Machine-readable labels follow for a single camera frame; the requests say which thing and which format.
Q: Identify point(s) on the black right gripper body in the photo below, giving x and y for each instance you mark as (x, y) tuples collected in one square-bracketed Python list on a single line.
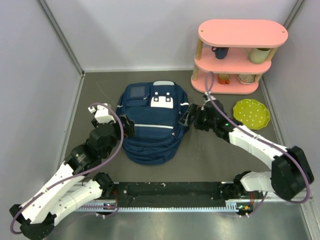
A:
[(202, 121)]

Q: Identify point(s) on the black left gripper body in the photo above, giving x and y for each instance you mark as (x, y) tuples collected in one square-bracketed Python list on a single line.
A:
[(107, 153)]

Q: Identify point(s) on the navy blue student backpack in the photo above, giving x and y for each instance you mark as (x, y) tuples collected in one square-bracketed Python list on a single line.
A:
[(155, 109)]

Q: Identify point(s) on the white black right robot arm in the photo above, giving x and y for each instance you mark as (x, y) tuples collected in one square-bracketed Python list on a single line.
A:
[(289, 170)]

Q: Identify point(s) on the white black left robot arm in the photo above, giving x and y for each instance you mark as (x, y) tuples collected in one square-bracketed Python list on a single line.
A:
[(37, 217)]

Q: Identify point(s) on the orange small cup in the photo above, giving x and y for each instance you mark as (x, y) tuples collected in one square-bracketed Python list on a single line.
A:
[(223, 78)]

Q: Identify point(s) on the green polka dot plate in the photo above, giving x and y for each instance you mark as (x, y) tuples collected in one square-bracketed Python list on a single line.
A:
[(252, 113)]

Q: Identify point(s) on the patterned small bowl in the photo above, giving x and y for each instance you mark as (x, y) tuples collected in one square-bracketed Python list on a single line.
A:
[(246, 79)]

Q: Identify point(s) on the dark blue mug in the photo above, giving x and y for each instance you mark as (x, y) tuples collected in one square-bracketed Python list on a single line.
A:
[(220, 52)]

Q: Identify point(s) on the pink three-tier shelf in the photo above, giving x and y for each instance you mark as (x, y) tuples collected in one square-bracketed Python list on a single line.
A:
[(235, 34)]

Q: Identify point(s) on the cream green mug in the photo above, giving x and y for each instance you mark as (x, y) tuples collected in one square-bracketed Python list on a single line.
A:
[(257, 55)]

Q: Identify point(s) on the grey slotted cable duct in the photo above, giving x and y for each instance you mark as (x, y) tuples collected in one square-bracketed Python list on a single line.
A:
[(103, 207)]

